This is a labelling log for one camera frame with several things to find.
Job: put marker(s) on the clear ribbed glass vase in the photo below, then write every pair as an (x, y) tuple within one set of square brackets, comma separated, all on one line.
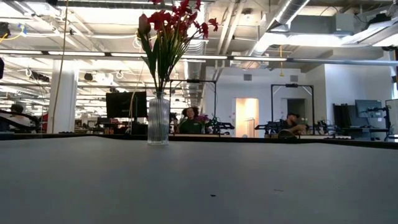
[(158, 121)]

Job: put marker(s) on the red flower bunch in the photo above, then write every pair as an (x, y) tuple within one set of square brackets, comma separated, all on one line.
[(174, 40)]

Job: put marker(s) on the pink tulip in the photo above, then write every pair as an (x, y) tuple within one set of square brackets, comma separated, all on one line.
[(144, 25)]

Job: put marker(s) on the person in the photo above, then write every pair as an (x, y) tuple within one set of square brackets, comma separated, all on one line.
[(17, 116), (190, 123), (292, 124)]

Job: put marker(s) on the black monitor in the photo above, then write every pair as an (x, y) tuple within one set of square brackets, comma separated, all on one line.
[(124, 104)]

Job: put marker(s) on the white pillar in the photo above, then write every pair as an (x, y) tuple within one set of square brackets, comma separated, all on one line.
[(63, 102)]

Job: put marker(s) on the grey desk monitor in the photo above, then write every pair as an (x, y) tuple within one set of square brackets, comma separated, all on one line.
[(368, 108)]

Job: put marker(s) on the grey ceiling box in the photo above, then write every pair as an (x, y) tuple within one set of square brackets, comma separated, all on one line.
[(344, 23)]

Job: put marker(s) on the white panel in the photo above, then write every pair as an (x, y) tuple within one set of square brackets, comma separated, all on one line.
[(392, 115)]

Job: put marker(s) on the black frame stand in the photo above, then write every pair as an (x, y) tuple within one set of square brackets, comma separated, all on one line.
[(192, 81), (292, 85)]

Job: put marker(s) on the black table frame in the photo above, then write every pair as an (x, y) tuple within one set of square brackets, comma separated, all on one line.
[(217, 138)]

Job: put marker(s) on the silver ceiling duct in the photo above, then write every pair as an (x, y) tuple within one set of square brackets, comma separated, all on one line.
[(194, 71)]

